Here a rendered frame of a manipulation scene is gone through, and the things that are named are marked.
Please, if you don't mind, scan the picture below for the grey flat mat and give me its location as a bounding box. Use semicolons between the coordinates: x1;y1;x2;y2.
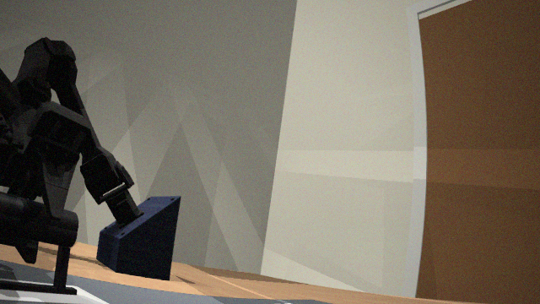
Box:
0;260;332;304

